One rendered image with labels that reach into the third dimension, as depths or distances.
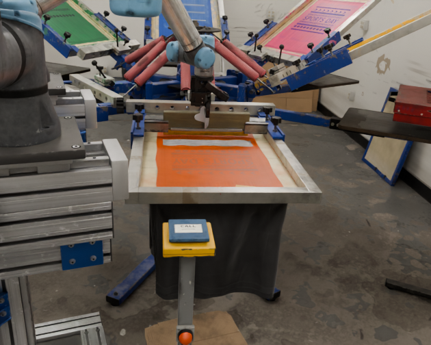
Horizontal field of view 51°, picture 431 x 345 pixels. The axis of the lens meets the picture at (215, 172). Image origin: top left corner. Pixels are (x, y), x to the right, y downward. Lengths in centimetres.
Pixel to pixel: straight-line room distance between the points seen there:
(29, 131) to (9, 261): 31
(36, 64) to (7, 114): 10
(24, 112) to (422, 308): 233
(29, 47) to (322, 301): 209
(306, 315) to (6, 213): 181
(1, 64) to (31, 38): 12
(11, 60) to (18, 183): 24
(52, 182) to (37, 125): 11
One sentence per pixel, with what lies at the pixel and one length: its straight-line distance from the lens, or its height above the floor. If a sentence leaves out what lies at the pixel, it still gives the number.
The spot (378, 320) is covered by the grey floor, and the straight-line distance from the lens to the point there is 257.
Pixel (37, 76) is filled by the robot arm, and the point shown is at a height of 138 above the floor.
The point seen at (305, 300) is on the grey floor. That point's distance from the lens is 255.
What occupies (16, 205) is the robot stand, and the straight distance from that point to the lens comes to 94.
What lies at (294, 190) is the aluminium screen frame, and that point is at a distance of 136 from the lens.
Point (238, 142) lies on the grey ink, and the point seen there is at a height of 96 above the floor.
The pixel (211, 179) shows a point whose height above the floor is 95.
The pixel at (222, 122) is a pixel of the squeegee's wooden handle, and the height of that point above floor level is 102.
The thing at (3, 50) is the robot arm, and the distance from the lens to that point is 78.
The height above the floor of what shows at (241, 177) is 95.
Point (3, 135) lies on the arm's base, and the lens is 88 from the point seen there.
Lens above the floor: 155
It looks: 23 degrees down
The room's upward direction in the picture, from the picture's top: 3 degrees clockwise
